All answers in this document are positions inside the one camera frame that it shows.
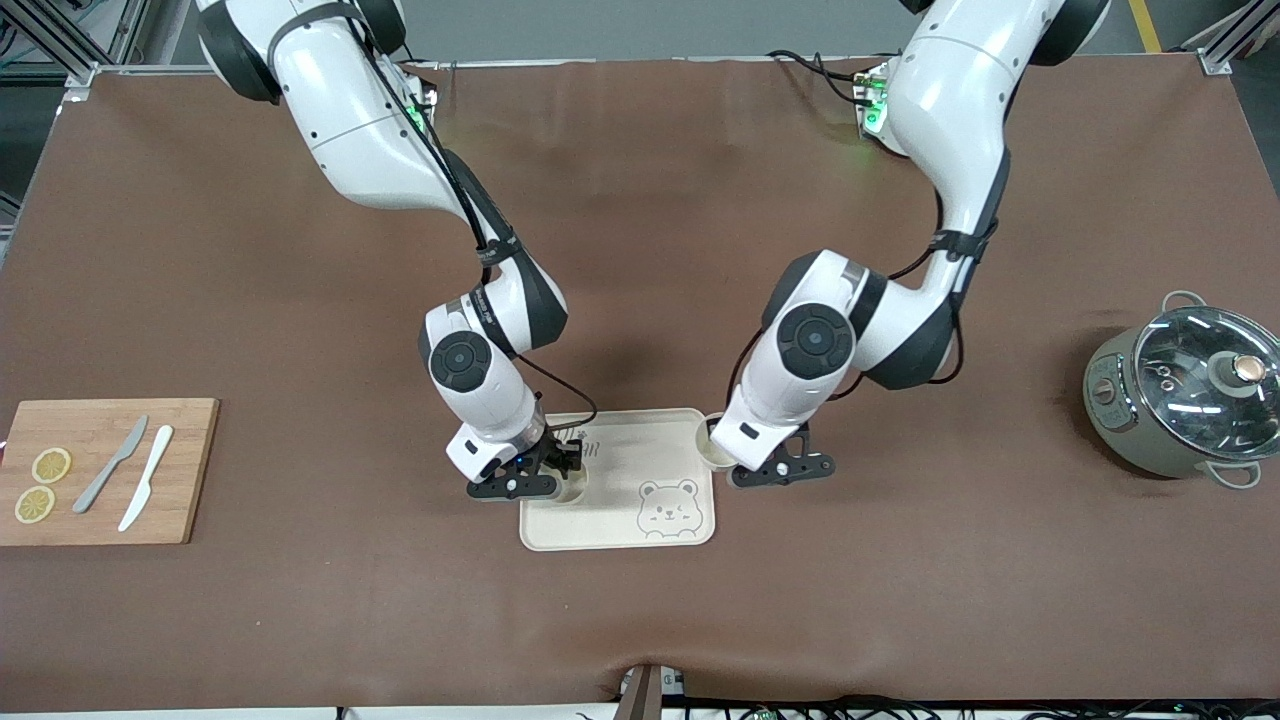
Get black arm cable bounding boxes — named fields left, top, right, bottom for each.
left=340, top=20, right=599, bottom=446
left=725, top=150, right=1011, bottom=401

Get glass pot lid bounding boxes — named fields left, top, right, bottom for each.
left=1133, top=305, right=1280, bottom=463

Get brown table mat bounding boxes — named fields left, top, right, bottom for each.
left=0, top=55, right=1280, bottom=713

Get aluminium frame post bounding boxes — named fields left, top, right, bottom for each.
left=0, top=0, right=151, bottom=101
left=1185, top=0, right=1280, bottom=77

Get grey plastic knife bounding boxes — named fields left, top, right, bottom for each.
left=72, top=415, right=149, bottom=515

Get grey-green electric pot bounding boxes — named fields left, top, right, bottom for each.
left=1083, top=290, right=1280, bottom=491

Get white plastic knife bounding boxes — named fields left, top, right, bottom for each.
left=117, top=425, right=175, bottom=533

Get cream bear print tray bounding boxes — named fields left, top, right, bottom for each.
left=518, top=407, right=717, bottom=552

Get black base cables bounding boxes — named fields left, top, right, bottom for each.
left=766, top=48, right=891, bottom=105

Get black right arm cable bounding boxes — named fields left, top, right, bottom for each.
left=340, top=20, right=599, bottom=446

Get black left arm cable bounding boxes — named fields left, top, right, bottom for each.
left=725, top=150, right=1011, bottom=401

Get wooden cutting board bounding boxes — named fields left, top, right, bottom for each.
left=0, top=398, right=221, bottom=547

